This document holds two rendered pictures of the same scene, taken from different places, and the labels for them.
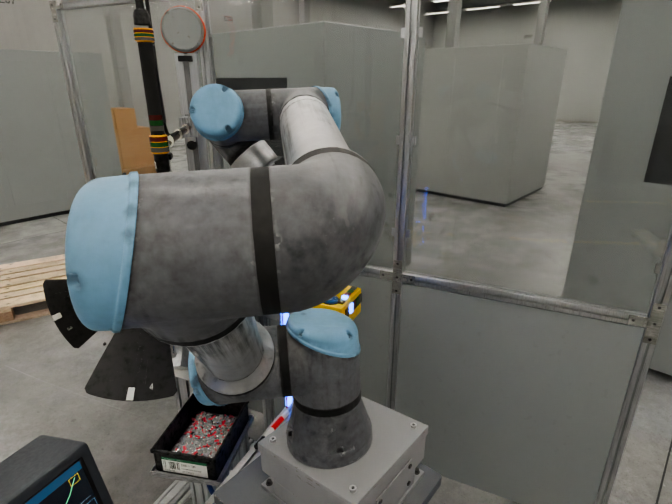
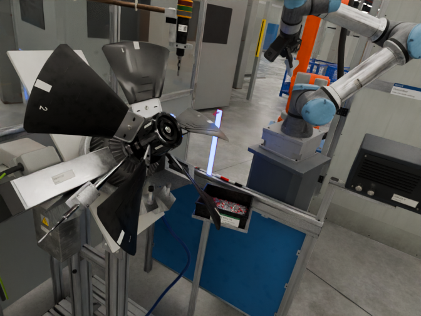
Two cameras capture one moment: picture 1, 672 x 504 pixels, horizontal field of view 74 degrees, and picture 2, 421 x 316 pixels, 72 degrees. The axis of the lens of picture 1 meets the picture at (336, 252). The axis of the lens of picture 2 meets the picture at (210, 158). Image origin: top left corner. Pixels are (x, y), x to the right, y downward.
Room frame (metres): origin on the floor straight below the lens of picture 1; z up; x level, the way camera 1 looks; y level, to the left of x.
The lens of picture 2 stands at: (0.99, 1.37, 1.54)
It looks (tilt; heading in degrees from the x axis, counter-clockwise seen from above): 25 degrees down; 271
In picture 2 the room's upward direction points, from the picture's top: 10 degrees clockwise
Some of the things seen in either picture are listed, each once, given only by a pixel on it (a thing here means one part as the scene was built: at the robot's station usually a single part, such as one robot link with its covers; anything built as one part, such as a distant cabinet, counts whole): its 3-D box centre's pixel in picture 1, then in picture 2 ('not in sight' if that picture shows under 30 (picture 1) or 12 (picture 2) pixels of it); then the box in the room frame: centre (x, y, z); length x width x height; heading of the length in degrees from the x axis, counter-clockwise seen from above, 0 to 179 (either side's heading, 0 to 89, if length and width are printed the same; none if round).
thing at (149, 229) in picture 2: not in sight; (151, 222); (1.29, -0.02, 0.39); 0.04 x 0.04 x 0.78; 65
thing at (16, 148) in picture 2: not in sight; (22, 160); (1.75, 0.37, 0.92); 0.17 x 0.16 x 0.11; 155
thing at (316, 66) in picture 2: not in sight; (311, 80); (-1.12, -6.43, 0.49); 1.27 x 0.88 x 0.98; 48
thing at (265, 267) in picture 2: not in sight; (214, 247); (0.90, 0.16, 0.45); 0.82 x 0.02 x 0.66; 155
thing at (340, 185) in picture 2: not in sight; (361, 192); (0.42, 0.39, 1.04); 0.24 x 0.03 x 0.03; 155
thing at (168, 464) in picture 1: (204, 433); (224, 205); (0.91, 0.34, 0.85); 0.22 x 0.17 x 0.07; 169
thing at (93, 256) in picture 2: not in sight; (97, 259); (1.40, 0.48, 0.56); 0.19 x 0.04 x 0.04; 155
